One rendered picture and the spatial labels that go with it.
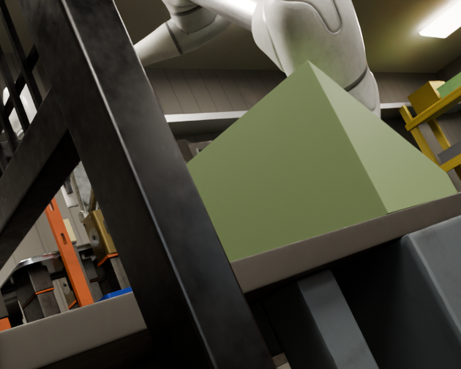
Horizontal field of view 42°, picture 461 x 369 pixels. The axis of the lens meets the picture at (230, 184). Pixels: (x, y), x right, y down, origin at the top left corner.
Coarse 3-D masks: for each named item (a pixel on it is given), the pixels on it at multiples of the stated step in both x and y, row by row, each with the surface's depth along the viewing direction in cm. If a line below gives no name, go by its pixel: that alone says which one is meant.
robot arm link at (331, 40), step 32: (192, 0) 148; (224, 0) 132; (256, 0) 123; (288, 0) 105; (320, 0) 104; (256, 32) 118; (288, 32) 107; (320, 32) 106; (352, 32) 109; (288, 64) 113; (320, 64) 109; (352, 64) 111
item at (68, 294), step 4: (60, 280) 179; (64, 280) 177; (60, 284) 180; (64, 284) 177; (64, 288) 178; (68, 288) 176; (64, 292) 178; (68, 292) 176; (72, 292) 174; (64, 296) 179; (68, 296) 177; (72, 296) 175; (68, 300) 177; (72, 300) 175; (68, 304) 178; (72, 304) 175; (76, 304) 175; (68, 308) 178; (72, 308) 177
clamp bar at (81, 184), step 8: (80, 160) 152; (80, 168) 153; (72, 176) 152; (80, 176) 153; (80, 184) 152; (88, 184) 153; (80, 192) 151; (88, 192) 153; (80, 200) 151; (88, 200) 152; (80, 208) 152; (96, 208) 152
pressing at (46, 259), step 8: (80, 248) 150; (88, 248) 151; (40, 256) 144; (48, 256) 145; (56, 256) 146; (80, 256) 160; (88, 256) 163; (24, 264) 141; (32, 264) 148; (40, 264) 151; (48, 264) 154; (56, 264) 157; (16, 272) 148; (24, 272) 151; (56, 272) 165; (8, 280) 152; (16, 280) 155; (0, 288) 151; (8, 288) 158
